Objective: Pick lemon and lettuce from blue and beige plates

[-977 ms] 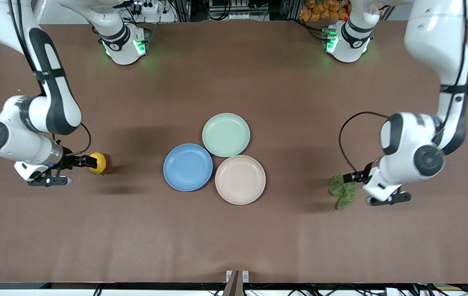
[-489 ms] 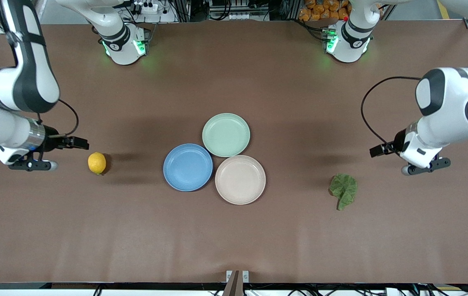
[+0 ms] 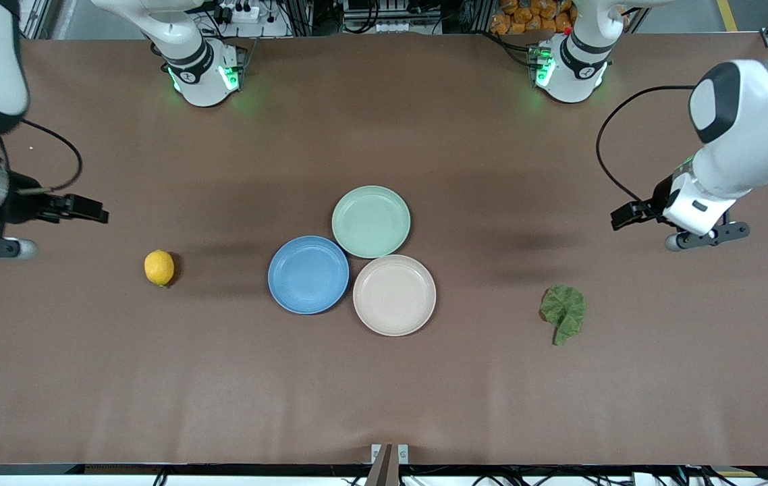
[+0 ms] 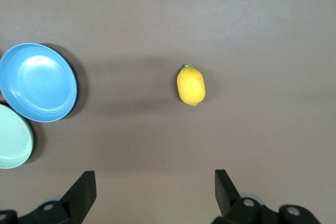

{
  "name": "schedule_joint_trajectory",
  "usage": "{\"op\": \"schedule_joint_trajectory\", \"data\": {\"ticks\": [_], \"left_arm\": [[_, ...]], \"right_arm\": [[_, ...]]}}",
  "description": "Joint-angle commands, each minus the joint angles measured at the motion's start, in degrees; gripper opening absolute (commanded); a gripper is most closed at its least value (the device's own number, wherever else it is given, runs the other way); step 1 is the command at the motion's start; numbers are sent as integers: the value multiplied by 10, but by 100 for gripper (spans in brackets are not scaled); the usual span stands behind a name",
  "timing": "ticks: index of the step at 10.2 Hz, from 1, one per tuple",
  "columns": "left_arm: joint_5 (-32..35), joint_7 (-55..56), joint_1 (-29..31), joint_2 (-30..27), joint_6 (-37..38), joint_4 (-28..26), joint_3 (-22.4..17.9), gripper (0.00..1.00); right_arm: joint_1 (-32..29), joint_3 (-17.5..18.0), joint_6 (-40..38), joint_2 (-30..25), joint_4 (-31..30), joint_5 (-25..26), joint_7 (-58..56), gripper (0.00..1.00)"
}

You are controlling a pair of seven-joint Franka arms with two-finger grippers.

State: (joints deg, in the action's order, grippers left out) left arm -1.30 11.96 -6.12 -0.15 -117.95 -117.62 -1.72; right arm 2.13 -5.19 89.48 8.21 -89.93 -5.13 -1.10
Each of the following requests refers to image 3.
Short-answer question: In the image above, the yellow lemon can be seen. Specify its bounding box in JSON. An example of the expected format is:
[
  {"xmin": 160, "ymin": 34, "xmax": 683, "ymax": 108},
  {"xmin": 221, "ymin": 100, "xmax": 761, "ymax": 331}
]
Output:
[{"xmin": 144, "ymin": 250, "xmax": 175, "ymax": 288}]

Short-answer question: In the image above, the green lettuce leaf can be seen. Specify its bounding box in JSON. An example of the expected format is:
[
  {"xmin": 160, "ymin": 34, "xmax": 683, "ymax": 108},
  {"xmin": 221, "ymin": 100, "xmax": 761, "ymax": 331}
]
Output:
[{"xmin": 539, "ymin": 284, "xmax": 587, "ymax": 346}]

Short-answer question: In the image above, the grey arm base box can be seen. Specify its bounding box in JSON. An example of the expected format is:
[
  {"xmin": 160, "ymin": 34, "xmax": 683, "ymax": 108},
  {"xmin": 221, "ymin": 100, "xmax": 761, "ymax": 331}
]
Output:
[
  {"xmin": 221, "ymin": 44, "xmax": 248, "ymax": 90},
  {"xmin": 528, "ymin": 42, "xmax": 555, "ymax": 87}
]

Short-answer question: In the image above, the orange snack bag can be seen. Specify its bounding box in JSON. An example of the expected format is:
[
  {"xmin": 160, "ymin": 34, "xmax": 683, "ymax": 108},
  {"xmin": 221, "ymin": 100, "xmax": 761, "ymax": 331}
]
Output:
[{"xmin": 490, "ymin": 0, "xmax": 574, "ymax": 34}]

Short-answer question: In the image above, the blue plate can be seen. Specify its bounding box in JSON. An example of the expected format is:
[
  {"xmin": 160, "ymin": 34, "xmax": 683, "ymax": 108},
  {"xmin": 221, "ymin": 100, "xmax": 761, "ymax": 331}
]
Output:
[{"xmin": 268, "ymin": 236, "xmax": 350, "ymax": 315}]

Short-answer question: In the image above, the white power strip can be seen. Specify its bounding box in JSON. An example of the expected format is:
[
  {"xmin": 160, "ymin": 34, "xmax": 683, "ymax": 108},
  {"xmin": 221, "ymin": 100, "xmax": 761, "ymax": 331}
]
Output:
[{"xmin": 217, "ymin": 2, "xmax": 261, "ymax": 22}]

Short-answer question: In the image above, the beige plate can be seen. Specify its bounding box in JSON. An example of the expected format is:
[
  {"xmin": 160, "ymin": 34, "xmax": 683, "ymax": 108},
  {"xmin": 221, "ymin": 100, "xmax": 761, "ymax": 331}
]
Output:
[{"xmin": 353, "ymin": 254, "xmax": 437, "ymax": 337}]

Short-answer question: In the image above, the green plate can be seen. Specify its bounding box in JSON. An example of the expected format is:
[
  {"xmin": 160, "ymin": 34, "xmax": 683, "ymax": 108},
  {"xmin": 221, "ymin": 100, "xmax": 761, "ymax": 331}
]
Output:
[{"xmin": 331, "ymin": 186, "xmax": 412, "ymax": 259}]

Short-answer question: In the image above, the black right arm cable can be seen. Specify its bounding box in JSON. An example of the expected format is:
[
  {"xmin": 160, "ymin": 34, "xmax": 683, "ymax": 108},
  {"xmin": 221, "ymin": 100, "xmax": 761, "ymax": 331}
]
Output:
[{"xmin": 0, "ymin": 119, "xmax": 83, "ymax": 194}]

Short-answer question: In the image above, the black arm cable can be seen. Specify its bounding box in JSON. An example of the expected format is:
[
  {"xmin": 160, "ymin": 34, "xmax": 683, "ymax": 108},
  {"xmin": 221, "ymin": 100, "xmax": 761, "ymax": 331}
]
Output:
[
  {"xmin": 0, "ymin": 119, "xmax": 83, "ymax": 194},
  {"xmin": 595, "ymin": 85, "xmax": 696, "ymax": 211}
]

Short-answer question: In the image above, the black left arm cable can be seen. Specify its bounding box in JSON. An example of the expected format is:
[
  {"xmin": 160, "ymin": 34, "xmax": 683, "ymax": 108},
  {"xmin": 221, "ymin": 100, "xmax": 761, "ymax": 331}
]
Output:
[{"xmin": 595, "ymin": 85, "xmax": 696, "ymax": 211}]

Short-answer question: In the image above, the metal table edge bracket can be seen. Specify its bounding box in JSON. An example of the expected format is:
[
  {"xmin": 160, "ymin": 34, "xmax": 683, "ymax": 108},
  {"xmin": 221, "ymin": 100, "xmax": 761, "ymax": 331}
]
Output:
[{"xmin": 371, "ymin": 443, "xmax": 410, "ymax": 486}]

